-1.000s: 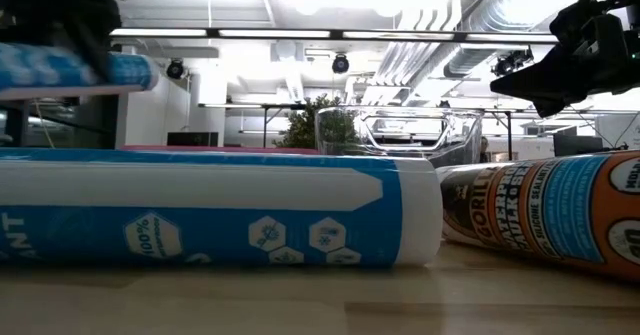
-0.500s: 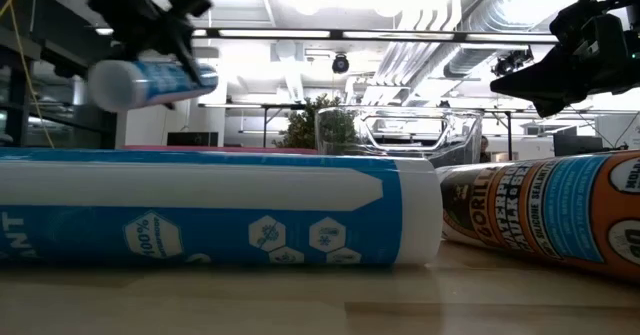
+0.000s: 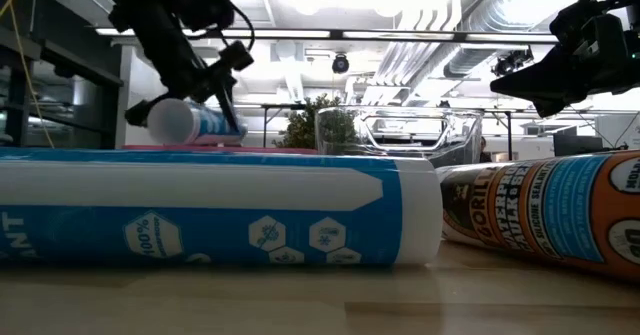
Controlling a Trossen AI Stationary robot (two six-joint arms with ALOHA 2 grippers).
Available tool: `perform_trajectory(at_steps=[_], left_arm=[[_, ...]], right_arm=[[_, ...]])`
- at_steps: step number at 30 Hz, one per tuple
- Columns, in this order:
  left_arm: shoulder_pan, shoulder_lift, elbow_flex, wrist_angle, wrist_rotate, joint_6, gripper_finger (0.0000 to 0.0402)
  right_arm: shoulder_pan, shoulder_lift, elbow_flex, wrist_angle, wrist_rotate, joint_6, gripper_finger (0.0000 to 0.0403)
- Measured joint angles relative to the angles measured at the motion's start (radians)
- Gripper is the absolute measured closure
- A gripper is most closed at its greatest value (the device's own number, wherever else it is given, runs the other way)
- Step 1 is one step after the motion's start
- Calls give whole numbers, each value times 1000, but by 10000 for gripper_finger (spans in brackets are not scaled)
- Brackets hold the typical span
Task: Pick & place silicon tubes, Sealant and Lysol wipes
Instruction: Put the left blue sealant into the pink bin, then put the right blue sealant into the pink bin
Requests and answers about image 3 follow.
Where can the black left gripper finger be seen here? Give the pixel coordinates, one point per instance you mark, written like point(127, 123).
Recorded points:
point(227, 110)
point(142, 112)

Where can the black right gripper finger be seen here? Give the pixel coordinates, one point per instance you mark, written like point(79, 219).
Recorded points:
point(550, 106)
point(540, 80)

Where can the blue white silicone tube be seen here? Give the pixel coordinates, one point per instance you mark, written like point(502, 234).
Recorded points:
point(190, 125)
point(200, 185)

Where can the orange Gorilla sealant tube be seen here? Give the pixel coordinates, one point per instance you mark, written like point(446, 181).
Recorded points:
point(550, 210)

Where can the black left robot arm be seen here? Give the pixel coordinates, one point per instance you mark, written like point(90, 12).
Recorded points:
point(150, 20)

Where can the black-legged background table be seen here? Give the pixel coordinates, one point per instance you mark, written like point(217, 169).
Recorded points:
point(265, 125)
point(509, 135)

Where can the black background monitor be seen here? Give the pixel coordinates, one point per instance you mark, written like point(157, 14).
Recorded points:
point(575, 145)

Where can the pink translucent plastic bin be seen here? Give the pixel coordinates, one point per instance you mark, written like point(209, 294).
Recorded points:
point(270, 150)

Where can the black framed glass partition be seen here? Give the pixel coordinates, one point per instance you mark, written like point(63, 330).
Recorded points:
point(75, 85)

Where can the green potted plant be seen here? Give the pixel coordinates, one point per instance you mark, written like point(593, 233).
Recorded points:
point(300, 130)

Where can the person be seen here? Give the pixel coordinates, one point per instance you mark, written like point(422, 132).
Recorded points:
point(484, 150)

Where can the black ceiling camera cluster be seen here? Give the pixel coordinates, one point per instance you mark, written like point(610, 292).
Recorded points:
point(510, 62)

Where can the silver ceiling air duct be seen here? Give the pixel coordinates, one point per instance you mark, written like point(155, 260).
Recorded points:
point(480, 50)

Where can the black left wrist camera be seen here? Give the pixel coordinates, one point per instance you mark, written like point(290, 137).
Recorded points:
point(200, 2)

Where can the black round ceiling camera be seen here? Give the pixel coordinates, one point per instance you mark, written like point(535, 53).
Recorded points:
point(340, 64)

